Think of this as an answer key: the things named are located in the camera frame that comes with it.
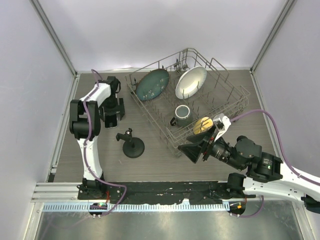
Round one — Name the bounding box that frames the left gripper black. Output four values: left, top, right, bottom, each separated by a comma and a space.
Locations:
98, 95, 124, 121

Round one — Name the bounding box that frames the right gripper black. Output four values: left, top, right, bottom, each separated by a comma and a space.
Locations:
177, 124, 243, 171

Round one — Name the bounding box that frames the black smartphone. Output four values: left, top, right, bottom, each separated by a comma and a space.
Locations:
105, 114, 118, 129

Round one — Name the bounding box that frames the black phone stand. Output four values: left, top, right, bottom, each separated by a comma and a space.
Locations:
115, 128, 145, 159

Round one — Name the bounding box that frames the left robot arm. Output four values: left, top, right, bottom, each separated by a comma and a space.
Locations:
69, 76, 125, 200

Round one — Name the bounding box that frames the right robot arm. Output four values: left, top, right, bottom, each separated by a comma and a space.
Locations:
178, 131, 320, 214

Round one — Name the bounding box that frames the dark green mug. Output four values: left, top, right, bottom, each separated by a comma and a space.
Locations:
169, 105, 193, 127

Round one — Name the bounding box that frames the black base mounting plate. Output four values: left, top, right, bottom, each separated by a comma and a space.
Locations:
77, 180, 255, 205

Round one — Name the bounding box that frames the teal ceramic plate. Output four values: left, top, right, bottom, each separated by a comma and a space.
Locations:
135, 68, 170, 101

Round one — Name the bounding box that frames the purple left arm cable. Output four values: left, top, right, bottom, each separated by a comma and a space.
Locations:
83, 69, 128, 217

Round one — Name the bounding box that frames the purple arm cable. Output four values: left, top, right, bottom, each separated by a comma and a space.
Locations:
229, 108, 320, 186
83, 69, 128, 217

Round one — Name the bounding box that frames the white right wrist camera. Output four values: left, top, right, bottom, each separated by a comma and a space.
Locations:
212, 113, 231, 142

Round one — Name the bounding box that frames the grey wire dish rack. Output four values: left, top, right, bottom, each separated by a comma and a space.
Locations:
125, 48, 250, 157

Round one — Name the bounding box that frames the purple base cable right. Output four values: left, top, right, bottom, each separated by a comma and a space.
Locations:
229, 194, 265, 218

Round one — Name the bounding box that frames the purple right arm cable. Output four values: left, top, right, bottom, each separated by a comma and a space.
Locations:
229, 108, 320, 186

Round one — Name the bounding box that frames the white slotted cable duct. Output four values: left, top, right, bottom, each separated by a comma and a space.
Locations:
42, 201, 230, 214

